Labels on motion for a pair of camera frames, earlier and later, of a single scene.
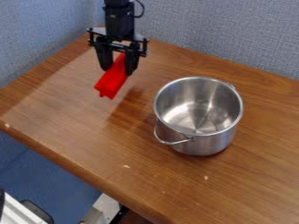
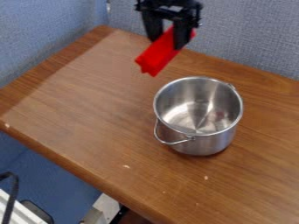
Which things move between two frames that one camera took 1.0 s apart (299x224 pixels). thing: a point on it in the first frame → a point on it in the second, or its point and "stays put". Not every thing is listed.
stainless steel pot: [198, 111] stays put
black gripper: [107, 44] → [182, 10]
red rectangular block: [114, 77] → [161, 52]
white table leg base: [105, 211] stays put
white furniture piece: [16, 213] stays put
